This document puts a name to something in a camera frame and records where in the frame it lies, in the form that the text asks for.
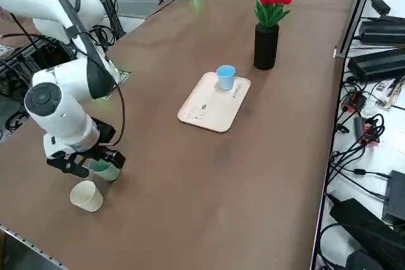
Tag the printed paper leaflets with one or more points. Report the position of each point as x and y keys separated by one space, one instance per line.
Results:
x=392 y=93

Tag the white tray with bear drawing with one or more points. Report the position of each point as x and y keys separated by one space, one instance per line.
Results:
x=209 y=105

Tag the black metal rack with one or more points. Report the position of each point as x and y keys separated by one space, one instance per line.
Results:
x=19 y=58

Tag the large black power supply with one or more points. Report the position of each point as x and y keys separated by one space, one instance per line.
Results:
x=383 y=31
x=376 y=64

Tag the black box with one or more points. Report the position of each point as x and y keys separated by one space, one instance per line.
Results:
x=395 y=197

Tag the black cylindrical vase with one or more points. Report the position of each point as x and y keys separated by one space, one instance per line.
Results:
x=265 y=48

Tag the small black power adapter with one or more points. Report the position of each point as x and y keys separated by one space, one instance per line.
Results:
x=381 y=6

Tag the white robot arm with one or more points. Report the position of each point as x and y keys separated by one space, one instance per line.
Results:
x=63 y=115

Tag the grey metal table rail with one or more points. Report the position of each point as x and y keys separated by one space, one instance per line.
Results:
x=31 y=246

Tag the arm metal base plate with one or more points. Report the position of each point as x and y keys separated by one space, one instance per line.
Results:
x=125 y=75

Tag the red black power strip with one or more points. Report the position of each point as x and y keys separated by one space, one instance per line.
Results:
x=354 y=102
x=360 y=127

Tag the aluminium frame post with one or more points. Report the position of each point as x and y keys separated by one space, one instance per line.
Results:
x=356 y=17

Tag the small white cup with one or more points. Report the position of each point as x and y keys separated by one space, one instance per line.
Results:
x=90 y=202

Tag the small blue cup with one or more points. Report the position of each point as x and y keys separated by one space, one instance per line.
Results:
x=226 y=82

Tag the small green cup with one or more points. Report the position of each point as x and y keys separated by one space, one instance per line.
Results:
x=110 y=173

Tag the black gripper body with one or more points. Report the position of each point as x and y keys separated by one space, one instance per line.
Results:
x=106 y=134

